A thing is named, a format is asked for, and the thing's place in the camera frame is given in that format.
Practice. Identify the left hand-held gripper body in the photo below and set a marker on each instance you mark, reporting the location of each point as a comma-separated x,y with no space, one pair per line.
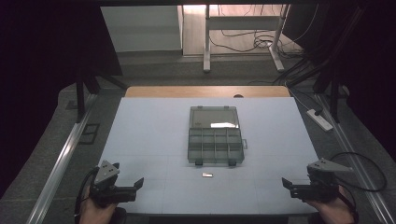
106,174

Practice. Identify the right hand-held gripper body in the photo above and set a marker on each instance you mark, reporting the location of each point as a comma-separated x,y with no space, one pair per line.
323,180

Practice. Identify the small metal piece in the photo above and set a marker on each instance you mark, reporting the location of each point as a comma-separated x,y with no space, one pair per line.
207,175

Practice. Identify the clear grey compartment organizer box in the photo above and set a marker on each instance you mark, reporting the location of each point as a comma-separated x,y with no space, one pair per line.
214,137

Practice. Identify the person's right hand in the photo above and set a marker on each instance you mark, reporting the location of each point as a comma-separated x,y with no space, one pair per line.
333,211

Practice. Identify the person's left hand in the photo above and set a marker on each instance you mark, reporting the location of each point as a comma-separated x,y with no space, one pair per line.
95,214

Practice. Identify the white table mat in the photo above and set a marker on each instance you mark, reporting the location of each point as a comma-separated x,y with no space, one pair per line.
149,140

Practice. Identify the white power strip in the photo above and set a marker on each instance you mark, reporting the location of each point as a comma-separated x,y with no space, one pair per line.
319,119

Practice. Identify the black metal stand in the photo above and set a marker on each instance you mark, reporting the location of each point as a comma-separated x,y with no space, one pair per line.
333,93
81,93

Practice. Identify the wooden table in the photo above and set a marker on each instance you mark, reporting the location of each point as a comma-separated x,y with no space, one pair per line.
186,91

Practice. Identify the white cabinet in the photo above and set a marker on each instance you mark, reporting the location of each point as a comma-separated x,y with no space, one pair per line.
140,28

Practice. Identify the aluminium rail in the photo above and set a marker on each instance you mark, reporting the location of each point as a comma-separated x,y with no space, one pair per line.
351,149
59,165

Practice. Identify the white metal desk frame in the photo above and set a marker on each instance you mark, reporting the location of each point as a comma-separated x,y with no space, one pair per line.
243,23

